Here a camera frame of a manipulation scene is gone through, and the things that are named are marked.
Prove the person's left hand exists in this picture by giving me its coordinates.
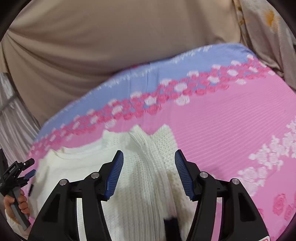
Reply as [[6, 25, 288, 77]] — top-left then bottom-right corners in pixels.
[[4, 189, 30, 224]]

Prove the floral cream quilt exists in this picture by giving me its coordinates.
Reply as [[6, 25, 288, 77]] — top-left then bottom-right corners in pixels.
[[234, 0, 295, 90]]

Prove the white red navy knit sweater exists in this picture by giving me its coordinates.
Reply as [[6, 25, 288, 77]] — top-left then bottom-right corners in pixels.
[[29, 125, 196, 240]]

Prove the cream left sleeve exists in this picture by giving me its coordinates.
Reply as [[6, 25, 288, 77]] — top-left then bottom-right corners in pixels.
[[5, 209, 31, 240]]

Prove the beige fabric drape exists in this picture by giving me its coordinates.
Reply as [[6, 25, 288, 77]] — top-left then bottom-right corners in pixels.
[[1, 1, 241, 123]]

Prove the pink floral bed sheet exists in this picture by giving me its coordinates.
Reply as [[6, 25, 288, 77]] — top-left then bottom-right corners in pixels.
[[29, 44, 295, 240]]

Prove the silver satin curtain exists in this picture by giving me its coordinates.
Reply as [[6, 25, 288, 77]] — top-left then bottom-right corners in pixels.
[[0, 73, 40, 164]]

